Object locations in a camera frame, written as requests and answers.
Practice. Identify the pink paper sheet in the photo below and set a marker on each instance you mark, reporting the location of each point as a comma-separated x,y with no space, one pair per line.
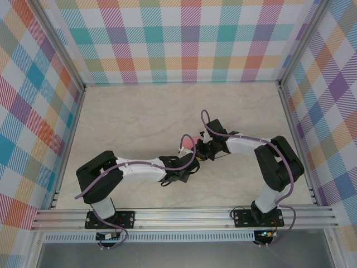
188,143

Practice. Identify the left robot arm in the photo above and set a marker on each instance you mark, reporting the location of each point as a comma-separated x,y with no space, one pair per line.
97,178

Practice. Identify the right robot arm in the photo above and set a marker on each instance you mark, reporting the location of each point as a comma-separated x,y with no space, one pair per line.
279,167

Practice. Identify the grey metal bench panel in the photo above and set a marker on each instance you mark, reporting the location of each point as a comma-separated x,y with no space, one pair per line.
181,257

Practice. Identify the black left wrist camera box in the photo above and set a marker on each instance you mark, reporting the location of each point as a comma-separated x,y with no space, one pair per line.
185,163

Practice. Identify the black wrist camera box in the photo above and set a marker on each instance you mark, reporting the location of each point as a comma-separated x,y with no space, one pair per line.
185,163
216,127

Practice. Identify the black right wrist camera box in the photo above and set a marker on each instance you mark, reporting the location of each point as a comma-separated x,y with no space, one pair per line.
216,127

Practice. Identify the long aluminium base rail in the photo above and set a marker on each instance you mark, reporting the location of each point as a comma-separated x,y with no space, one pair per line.
181,216

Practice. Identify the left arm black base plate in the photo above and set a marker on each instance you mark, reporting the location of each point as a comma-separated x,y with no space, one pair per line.
128,219

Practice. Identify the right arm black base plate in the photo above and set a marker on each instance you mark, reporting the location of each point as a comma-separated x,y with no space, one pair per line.
241,220

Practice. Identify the right aluminium side rail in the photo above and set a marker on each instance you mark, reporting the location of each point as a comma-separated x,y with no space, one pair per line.
297,139

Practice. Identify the aluminium side rail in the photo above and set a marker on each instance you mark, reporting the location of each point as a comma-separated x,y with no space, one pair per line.
70,139
297,139

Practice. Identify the left aluminium side rail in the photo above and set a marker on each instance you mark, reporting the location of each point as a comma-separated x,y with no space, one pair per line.
70,139

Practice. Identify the right aluminium corner post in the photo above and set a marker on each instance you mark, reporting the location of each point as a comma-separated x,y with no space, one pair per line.
304,42

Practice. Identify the aluminium corner post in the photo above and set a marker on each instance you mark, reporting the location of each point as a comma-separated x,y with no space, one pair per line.
60,44
304,42

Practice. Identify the left aluminium corner post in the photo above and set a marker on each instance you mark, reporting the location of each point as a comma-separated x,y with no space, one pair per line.
60,44

